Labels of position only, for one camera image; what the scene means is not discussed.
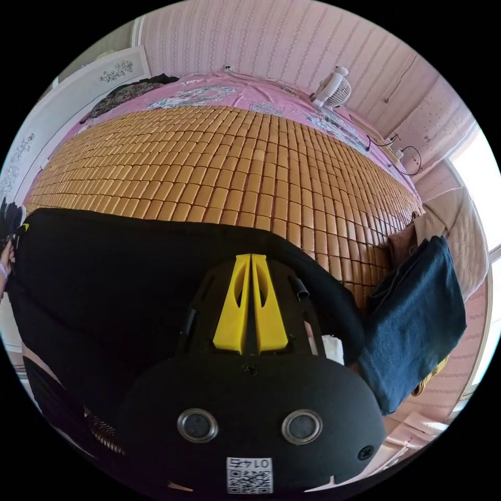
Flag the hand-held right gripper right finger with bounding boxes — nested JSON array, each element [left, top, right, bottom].
[[252, 254, 289, 353]]

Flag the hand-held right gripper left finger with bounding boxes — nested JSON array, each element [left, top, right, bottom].
[[212, 253, 251, 354]]

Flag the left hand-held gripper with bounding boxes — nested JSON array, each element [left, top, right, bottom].
[[0, 195, 33, 246]]

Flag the black pants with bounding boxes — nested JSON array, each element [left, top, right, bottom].
[[7, 207, 367, 435]]

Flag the person's left hand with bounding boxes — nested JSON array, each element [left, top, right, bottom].
[[0, 239, 17, 295]]

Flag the white cupboard with floral print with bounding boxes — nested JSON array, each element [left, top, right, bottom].
[[0, 44, 152, 222]]

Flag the bed with woven mat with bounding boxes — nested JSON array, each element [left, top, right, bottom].
[[22, 71, 428, 318]]

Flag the dark floral pile of clothes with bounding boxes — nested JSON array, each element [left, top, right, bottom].
[[79, 73, 182, 124]]

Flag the white fan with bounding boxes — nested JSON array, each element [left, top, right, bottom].
[[310, 65, 352, 109]]

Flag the window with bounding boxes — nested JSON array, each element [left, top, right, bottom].
[[445, 120, 501, 402]]

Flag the white power strip with cables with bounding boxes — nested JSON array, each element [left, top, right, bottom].
[[366, 132, 423, 177]]

